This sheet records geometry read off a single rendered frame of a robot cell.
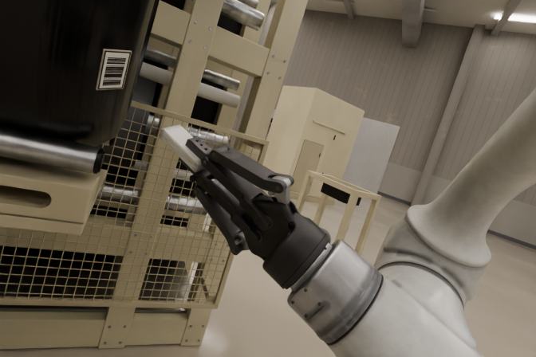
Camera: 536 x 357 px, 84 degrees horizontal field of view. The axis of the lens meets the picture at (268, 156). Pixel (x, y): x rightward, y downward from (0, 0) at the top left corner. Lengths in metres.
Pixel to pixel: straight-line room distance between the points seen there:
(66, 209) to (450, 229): 0.53
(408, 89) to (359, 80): 1.87
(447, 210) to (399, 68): 12.43
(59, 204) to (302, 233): 0.38
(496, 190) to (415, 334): 0.16
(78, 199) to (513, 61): 13.03
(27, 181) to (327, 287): 0.44
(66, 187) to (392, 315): 0.47
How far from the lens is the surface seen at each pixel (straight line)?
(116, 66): 0.47
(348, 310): 0.31
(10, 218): 0.58
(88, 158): 0.55
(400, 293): 0.34
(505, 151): 0.34
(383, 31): 13.38
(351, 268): 0.31
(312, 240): 0.31
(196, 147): 0.36
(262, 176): 0.31
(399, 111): 12.38
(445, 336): 0.34
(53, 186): 0.55
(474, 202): 0.39
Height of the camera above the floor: 1.03
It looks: 4 degrees down
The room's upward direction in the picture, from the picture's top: 17 degrees clockwise
